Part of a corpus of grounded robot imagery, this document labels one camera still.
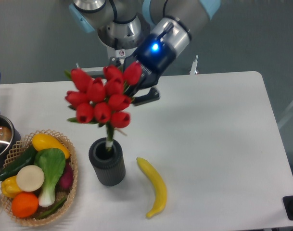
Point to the green bean pod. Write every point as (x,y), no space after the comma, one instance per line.
(52,210)

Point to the yellow banana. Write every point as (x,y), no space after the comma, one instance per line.
(159,186)

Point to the woven wicker basket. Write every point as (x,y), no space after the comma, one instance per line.
(17,150)

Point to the dark grey ribbed vase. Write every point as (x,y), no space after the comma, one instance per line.
(109,165)

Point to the green bok choy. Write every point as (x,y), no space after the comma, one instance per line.
(52,163)

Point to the red tulip bouquet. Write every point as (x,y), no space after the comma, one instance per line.
(102,100)

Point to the green cucumber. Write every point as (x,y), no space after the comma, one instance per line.
(23,160)

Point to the yellow squash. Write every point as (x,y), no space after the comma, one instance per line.
(43,141)

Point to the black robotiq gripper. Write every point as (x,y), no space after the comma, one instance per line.
(154,56)

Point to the white round radish slice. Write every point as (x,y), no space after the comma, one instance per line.
(30,178)

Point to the orange fruit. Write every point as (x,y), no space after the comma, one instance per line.
(24,205)

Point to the purple sweet potato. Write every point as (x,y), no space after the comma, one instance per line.
(66,180)

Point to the black device at edge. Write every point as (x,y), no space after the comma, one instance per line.
(288,204)

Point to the yellow bell pepper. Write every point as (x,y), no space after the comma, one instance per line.
(10,188)

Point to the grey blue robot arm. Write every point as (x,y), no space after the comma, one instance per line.
(193,15)

